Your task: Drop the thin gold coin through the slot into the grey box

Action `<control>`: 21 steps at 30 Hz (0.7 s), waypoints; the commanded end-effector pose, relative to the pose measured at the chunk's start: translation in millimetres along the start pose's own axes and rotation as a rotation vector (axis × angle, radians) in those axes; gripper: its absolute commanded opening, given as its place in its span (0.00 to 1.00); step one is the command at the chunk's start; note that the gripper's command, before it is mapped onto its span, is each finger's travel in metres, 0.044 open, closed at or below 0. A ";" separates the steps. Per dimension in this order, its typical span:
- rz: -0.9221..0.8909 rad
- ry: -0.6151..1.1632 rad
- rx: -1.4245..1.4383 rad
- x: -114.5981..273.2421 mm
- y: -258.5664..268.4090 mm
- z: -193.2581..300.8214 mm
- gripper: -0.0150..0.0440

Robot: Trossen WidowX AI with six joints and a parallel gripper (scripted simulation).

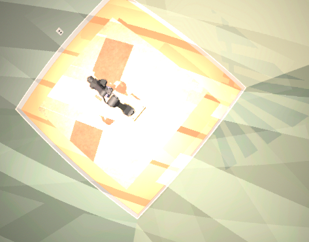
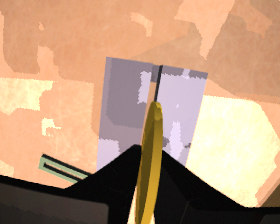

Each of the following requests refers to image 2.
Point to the gold coin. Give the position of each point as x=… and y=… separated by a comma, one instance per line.
x=150, y=166

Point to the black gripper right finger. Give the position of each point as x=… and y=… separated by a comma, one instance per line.
x=183, y=198

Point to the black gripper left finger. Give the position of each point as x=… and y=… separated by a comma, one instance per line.
x=102, y=198

